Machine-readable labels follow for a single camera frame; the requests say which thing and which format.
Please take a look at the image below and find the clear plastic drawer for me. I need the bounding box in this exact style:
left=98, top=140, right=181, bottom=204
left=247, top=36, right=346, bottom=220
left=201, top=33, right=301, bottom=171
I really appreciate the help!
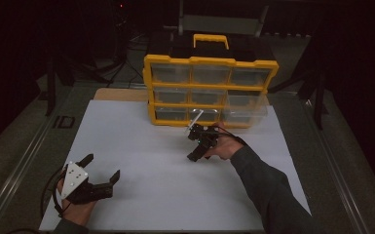
left=222, top=90, right=270, bottom=127

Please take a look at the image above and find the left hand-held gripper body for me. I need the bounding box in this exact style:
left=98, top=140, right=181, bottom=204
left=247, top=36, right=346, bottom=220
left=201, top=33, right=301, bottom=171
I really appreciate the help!
left=60, top=161, right=114, bottom=206

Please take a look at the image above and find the person's left hand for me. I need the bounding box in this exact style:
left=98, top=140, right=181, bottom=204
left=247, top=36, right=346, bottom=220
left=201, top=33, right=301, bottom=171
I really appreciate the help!
left=56, top=178, right=97, bottom=227

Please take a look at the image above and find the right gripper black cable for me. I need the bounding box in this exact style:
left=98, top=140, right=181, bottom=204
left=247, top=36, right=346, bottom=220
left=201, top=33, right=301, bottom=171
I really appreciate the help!
left=212, top=125, right=248, bottom=146

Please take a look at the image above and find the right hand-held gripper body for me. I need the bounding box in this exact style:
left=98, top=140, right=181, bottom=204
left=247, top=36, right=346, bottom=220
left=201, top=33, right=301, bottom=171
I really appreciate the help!
left=184, top=109, right=224, bottom=152

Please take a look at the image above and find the white table sheet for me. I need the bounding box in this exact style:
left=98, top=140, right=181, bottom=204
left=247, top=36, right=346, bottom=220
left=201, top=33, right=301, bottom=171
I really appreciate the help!
left=38, top=98, right=313, bottom=233

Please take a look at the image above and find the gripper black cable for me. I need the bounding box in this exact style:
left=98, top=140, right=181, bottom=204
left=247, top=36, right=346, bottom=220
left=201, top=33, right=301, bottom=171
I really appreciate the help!
left=40, top=166, right=68, bottom=220
left=212, top=125, right=248, bottom=146

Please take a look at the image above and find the black tripod stand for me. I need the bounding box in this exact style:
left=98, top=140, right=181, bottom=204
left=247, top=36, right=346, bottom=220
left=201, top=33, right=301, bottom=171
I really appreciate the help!
left=91, top=0, right=144, bottom=89

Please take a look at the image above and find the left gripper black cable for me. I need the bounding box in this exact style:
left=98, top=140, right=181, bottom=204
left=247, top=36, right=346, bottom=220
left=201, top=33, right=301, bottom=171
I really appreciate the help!
left=40, top=166, right=68, bottom=220

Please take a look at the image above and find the grid of clear drawers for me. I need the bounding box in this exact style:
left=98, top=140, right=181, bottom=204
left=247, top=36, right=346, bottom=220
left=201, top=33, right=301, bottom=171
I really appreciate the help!
left=150, top=62, right=273, bottom=124

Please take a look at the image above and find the grey metal rail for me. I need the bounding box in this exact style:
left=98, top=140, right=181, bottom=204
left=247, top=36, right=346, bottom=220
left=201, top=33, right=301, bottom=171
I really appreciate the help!
left=301, top=97, right=371, bottom=234
left=0, top=106, right=56, bottom=234

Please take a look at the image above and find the person's right hand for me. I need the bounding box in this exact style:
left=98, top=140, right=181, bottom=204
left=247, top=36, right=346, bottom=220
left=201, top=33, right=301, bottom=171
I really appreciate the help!
left=204, top=121, right=245, bottom=161

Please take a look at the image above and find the yellow black organizer cabinet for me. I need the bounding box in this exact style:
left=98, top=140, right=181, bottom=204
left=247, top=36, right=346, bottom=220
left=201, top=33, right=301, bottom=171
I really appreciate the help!
left=142, top=33, right=280, bottom=130

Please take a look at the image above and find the grey metal chair frame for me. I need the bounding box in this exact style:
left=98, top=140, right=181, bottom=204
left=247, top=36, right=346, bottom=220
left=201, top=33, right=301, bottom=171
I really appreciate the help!
left=164, top=0, right=271, bottom=38

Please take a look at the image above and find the black metal stand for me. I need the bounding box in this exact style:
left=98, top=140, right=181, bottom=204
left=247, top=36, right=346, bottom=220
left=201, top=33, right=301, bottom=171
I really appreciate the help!
left=267, top=61, right=329, bottom=131
left=43, top=48, right=111, bottom=117

